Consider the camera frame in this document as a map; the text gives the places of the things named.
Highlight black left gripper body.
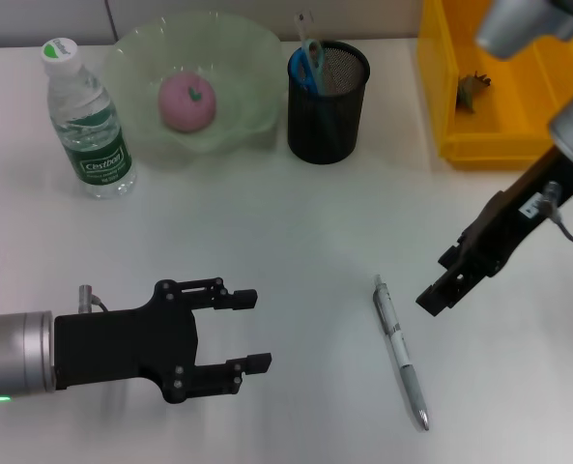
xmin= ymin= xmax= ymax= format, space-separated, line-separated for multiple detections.
xmin=52 ymin=277 xmax=200 ymax=406

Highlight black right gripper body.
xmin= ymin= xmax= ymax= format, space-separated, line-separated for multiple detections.
xmin=458 ymin=146 xmax=573 ymax=277

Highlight pink toy peach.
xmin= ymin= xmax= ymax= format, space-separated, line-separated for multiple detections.
xmin=158 ymin=71 xmax=218 ymax=133

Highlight clear green-label water bottle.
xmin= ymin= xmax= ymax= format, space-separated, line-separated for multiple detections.
xmin=40 ymin=37 xmax=138 ymax=200

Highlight blue scissors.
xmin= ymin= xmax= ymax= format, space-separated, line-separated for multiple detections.
xmin=289 ymin=38 xmax=327 ymax=97

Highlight clear plastic ruler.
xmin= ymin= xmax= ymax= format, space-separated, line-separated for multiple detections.
xmin=293 ymin=12 xmax=317 ymax=52

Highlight silver ballpoint pen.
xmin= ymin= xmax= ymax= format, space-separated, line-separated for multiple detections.
xmin=372 ymin=274 xmax=432 ymax=432

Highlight black mesh pen holder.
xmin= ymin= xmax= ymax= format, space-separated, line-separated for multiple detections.
xmin=286 ymin=41 xmax=372 ymax=166

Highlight translucent green fruit bowl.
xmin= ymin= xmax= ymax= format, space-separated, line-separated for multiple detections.
xmin=102 ymin=14 xmax=290 ymax=171

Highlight yellow plastic bin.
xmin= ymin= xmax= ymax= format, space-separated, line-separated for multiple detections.
xmin=416 ymin=0 xmax=573 ymax=171

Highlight right gripper grey cable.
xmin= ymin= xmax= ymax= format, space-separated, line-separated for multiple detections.
xmin=539 ymin=181 xmax=573 ymax=245

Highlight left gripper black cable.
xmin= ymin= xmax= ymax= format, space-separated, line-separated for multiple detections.
xmin=76 ymin=284 xmax=112 ymax=314

